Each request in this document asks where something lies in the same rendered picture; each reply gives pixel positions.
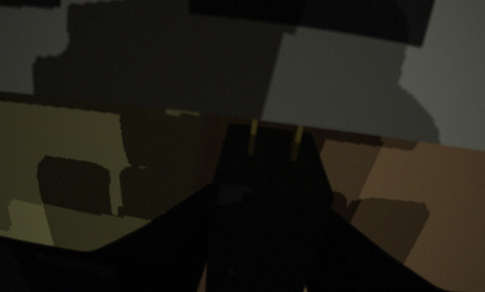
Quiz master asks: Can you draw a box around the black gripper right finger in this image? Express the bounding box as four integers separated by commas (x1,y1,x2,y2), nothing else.
306,209,451,292

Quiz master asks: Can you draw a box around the black two-prong plug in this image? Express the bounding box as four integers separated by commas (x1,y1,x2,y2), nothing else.
205,119,334,292

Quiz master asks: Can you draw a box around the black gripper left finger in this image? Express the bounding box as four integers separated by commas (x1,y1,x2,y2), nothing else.
0,183,212,292

